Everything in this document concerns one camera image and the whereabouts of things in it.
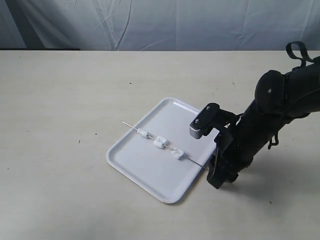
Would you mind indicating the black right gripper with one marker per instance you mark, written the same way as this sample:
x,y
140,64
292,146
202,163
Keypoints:
x,y
228,159

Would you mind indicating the white marshmallow piece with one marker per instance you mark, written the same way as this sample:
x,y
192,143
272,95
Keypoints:
x,y
160,142
143,133
177,153

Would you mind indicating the thin metal skewer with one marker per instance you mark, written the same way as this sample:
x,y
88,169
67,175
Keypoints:
x,y
167,146

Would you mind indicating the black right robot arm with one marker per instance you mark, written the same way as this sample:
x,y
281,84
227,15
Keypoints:
x,y
278,100

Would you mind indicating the white rectangular plastic tray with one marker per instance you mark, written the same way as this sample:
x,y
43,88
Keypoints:
x,y
156,170

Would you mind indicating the grey-blue backdrop curtain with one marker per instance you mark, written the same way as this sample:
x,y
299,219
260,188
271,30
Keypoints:
x,y
158,25

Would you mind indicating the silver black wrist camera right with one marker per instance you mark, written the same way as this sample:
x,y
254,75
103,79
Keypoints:
x,y
205,121

